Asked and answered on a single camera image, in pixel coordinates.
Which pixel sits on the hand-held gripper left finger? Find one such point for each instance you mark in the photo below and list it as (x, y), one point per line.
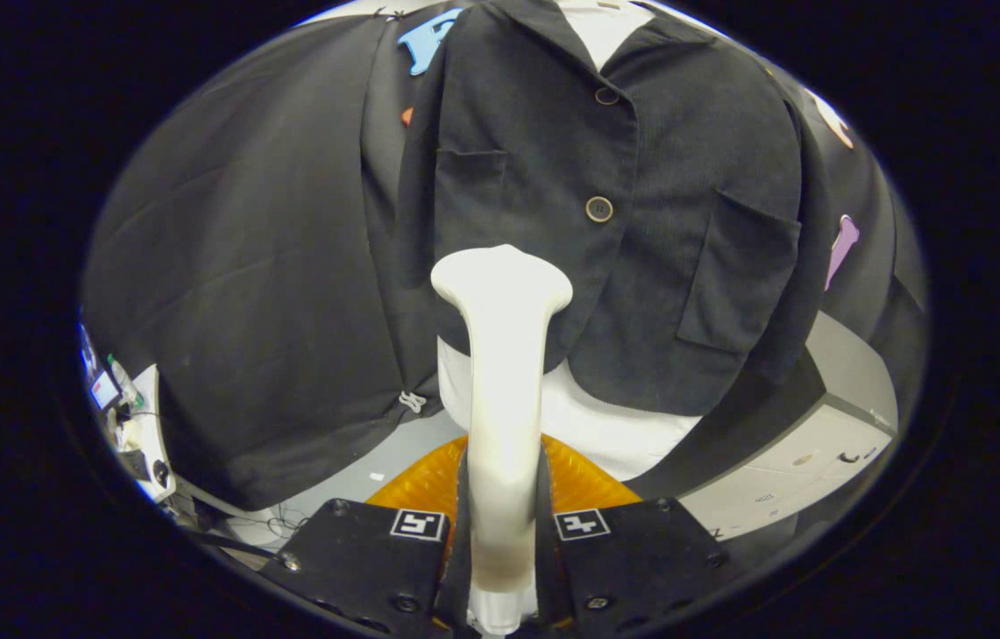
(358, 559)

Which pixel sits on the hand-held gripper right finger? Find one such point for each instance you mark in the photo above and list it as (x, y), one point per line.
(641, 559)

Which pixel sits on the white garment steamer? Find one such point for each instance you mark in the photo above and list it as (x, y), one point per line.
(504, 399)

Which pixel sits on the black suit jacket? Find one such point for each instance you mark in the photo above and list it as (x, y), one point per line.
(686, 177)

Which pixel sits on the cluttered white desk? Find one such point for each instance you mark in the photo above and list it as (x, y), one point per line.
(147, 417)

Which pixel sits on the grey cabinet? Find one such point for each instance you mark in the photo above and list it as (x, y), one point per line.
(846, 373)

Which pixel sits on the small screen device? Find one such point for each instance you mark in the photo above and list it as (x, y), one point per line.
(104, 390)

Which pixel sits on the black backdrop cloth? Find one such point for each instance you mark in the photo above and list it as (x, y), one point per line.
(242, 266)

